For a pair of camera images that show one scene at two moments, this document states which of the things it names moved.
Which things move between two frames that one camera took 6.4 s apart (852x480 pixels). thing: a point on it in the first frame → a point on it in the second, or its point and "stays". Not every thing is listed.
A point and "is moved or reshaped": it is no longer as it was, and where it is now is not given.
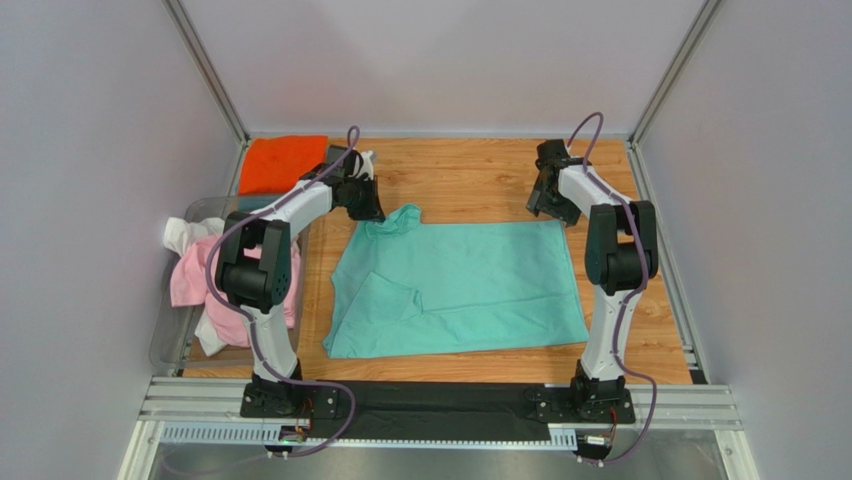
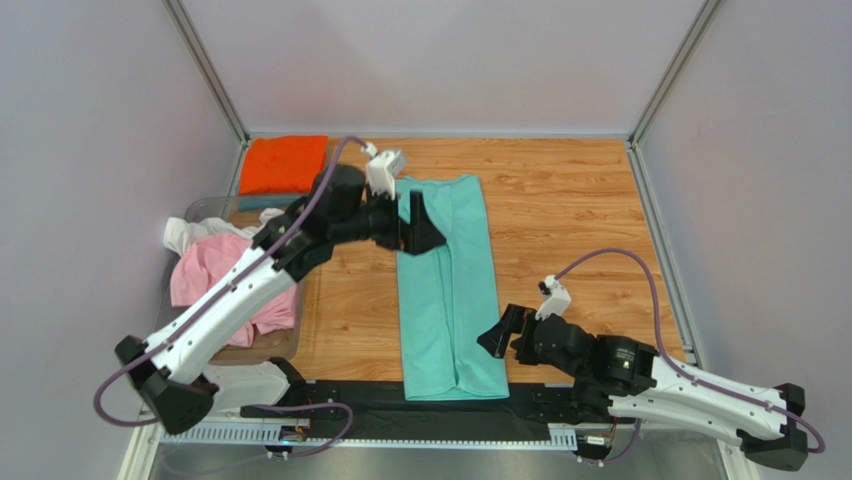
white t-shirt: (180, 234) stays
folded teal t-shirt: (254, 202) stays
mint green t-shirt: (402, 286) is moved or reshaped
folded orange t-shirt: (273, 164) stays
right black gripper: (548, 202) → (520, 332)
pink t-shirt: (190, 285) stays
